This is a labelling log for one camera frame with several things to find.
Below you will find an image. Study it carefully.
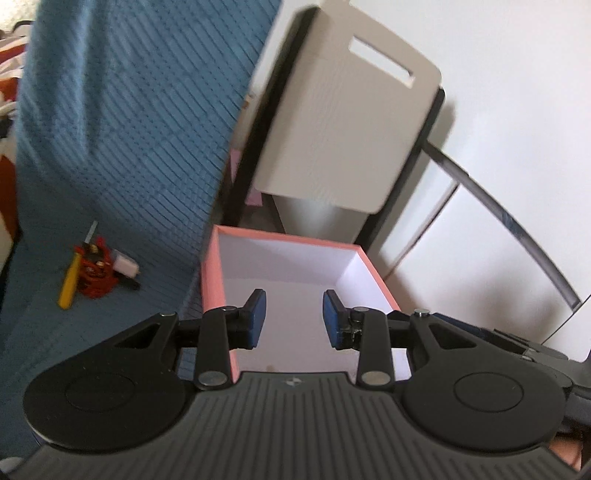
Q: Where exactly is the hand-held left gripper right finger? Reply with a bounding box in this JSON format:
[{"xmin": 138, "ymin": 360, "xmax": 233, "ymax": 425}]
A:
[{"xmin": 322, "ymin": 289, "xmax": 488, "ymax": 388}]

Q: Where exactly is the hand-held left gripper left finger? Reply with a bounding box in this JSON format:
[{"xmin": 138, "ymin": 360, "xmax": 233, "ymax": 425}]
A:
[{"xmin": 113, "ymin": 288, "xmax": 269, "ymax": 391}]

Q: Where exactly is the pink cardboard box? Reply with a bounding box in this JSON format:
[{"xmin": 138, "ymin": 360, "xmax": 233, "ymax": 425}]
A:
[{"xmin": 200, "ymin": 224, "xmax": 402, "ymax": 386}]

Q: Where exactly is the white plug adapter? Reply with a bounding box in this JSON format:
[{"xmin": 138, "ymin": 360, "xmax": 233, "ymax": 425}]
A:
[{"xmin": 111, "ymin": 249, "xmax": 140, "ymax": 280}]

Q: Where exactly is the red and black motor part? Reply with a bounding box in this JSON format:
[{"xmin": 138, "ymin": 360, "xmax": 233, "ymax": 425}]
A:
[{"xmin": 74, "ymin": 235, "xmax": 116, "ymax": 300}]

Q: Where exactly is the yellow handled screwdriver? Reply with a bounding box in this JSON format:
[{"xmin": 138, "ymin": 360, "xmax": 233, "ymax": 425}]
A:
[{"xmin": 58, "ymin": 222, "xmax": 100, "ymax": 309}]

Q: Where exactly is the pink paper sheet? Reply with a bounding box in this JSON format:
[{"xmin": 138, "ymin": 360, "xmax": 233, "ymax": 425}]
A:
[{"xmin": 228, "ymin": 150, "xmax": 264, "ymax": 208}]

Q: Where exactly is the blue textured chair cover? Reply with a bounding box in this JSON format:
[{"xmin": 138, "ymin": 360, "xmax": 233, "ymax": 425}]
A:
[{"xmin": 0, "ymin": 0, "xmax": 283, "ymax": 462}]

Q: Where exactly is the printed blanket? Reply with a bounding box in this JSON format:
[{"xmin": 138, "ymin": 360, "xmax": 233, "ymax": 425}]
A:
[{"xmin": 0, "ymin": 21, "xmax": 33, "ymax": 250}]

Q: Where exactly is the grey metal rail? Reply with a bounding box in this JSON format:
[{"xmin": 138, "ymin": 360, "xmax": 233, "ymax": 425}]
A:
[{"xmin": 422, "ymin": 141, "xmax": 585, "ymax": 315}]

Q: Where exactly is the white chair with black frame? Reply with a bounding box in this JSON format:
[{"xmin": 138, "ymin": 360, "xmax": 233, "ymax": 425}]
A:
[{"xmin": 222, "ymin": 0, "xmax": 458, "ymax": 282}]

